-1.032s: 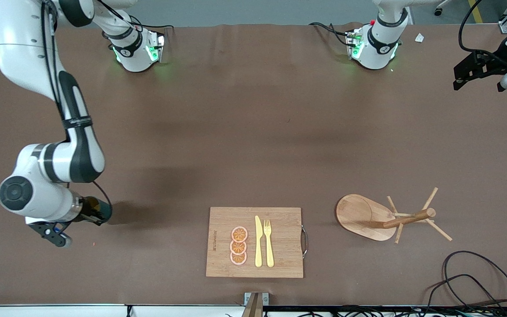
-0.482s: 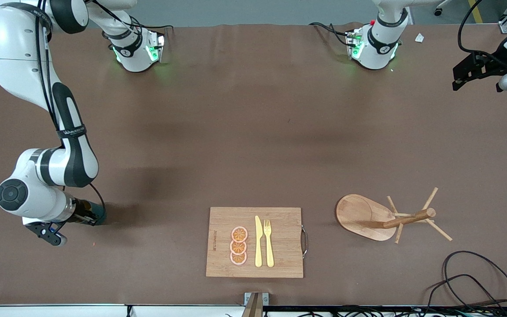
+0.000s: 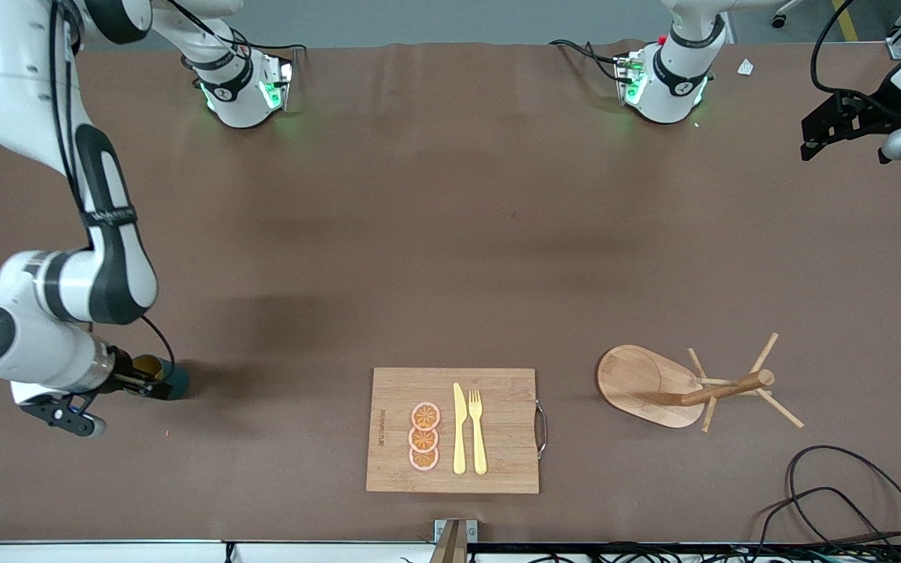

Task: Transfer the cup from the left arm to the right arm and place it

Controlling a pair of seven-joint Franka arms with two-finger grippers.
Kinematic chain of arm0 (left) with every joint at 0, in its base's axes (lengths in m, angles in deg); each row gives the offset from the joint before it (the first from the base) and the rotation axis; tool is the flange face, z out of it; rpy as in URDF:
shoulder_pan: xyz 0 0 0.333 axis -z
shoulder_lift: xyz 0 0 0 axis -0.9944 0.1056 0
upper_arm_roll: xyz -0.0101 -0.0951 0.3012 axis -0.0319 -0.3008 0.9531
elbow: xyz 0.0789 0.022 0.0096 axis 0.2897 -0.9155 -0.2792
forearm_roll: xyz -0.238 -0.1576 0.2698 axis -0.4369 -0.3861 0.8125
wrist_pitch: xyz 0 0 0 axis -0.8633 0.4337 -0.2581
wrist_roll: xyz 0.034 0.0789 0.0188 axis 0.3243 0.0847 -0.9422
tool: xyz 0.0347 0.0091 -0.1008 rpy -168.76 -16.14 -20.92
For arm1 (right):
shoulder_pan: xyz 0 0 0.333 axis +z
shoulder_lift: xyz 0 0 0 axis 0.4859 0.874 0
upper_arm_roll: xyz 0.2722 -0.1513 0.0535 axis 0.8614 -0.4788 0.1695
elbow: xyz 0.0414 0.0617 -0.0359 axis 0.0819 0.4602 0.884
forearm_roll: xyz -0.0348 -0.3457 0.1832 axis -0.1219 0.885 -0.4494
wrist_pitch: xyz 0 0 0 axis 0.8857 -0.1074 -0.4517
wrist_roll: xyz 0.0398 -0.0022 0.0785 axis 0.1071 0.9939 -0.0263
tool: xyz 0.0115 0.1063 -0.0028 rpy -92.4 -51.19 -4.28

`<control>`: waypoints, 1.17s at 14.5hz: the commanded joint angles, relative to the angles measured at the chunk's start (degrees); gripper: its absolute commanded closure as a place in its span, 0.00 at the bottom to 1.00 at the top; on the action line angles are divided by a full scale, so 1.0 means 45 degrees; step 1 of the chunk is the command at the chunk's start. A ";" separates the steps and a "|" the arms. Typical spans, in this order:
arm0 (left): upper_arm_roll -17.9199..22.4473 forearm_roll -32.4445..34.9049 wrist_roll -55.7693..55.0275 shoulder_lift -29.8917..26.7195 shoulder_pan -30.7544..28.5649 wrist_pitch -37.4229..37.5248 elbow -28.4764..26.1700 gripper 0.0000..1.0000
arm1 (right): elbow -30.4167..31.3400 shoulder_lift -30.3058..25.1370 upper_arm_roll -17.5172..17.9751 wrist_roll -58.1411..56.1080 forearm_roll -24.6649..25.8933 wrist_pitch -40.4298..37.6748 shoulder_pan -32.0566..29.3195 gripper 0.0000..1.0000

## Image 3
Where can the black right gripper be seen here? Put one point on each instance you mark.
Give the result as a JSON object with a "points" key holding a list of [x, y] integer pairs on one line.
{"points": [[123, 380]]}

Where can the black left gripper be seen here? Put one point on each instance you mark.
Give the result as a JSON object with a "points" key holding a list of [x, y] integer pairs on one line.
{"points": [[877, 110]]}

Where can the yellow plastic fork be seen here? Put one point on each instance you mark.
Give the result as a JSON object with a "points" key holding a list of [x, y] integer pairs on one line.
{"points": [[479, 450]]}

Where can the metal bracket with wooden bar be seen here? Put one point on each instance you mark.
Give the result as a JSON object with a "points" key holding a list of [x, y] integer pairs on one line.
{"points": [[454, 539]]}

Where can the yellow plastic knife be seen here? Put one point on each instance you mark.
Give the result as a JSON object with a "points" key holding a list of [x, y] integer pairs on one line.
{"points": [[459, 438]]}

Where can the dark green ribbed mug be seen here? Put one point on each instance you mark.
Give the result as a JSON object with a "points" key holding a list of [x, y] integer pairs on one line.
{"points": [[178, 387]]}

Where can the bamboo cutting board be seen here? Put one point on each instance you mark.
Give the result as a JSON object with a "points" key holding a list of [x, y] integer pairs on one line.
{"points": [[497, 469]]}

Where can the orange slice toy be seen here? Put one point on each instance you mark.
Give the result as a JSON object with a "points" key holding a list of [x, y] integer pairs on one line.
{"points": [[425, 415]]}

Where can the wooden mug tree stand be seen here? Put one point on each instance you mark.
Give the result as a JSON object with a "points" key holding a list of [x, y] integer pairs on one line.
{"points": [[630, 383]]}

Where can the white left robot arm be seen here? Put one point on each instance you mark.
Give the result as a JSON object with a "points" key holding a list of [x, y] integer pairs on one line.
{"points": [[677, 86]]}

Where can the brown table cover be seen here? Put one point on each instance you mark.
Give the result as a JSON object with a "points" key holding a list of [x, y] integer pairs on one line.
{"points": [[419, 234]]}

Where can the white paper scrap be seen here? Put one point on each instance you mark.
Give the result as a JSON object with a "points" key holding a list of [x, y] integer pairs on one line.
{"points": [[745, 67]]}

